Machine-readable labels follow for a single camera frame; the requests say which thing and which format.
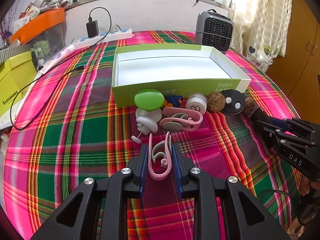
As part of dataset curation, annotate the heart pattern curtain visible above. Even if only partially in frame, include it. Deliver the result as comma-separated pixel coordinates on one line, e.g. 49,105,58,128
232,0,292,72

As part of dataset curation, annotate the black charger adapter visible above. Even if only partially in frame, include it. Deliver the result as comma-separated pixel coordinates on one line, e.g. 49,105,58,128
86,20,99,38

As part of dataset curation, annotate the pink grey clip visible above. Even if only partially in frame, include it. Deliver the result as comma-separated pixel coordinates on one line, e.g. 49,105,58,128
159,107,203,132
148,132,172,180

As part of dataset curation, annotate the black white round disc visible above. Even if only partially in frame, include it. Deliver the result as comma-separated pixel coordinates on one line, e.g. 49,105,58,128
221,89,246,115

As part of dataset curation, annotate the brown walnut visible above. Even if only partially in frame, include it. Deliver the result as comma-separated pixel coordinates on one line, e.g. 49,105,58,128
207,92,226,113
243,97,259,117

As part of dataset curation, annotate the white power strip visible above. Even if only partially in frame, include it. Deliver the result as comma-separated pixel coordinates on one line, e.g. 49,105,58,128
71,29,134,49

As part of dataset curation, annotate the yellow green shoe box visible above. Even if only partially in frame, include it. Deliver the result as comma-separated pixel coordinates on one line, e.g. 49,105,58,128
0,51,37,115

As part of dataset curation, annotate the black charger cable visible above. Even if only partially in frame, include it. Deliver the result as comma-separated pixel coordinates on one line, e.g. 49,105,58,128
10,6,112,132

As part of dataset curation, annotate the plaid bed cover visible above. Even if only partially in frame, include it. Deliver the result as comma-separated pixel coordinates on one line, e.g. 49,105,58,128
1,30,301,239

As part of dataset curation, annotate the white round cap jar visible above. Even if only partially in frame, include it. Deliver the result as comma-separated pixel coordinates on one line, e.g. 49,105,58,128
185,93,208,115

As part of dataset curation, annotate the green white open box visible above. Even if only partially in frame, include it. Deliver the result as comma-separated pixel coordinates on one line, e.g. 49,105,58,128
111,43,251,108

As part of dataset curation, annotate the orange lid storage bin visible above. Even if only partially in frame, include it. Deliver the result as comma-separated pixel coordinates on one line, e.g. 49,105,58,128
10,8,66,61

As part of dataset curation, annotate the grey space heater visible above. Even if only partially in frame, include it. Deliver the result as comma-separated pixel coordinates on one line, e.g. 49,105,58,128
195,9,234,54

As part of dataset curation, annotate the blue orange cord toy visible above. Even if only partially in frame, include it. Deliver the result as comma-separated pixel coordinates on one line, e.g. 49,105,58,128
163,95,183,108

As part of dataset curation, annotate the brown walnut right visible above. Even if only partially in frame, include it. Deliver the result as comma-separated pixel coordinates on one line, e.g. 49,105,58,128
243,97,259,117

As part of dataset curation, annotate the brown walnut left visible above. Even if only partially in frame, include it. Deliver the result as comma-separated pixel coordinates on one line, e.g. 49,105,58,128
207,92,226,113

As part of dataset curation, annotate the green white mushroom toy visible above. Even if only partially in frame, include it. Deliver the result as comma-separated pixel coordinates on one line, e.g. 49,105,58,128
131,88,164,144

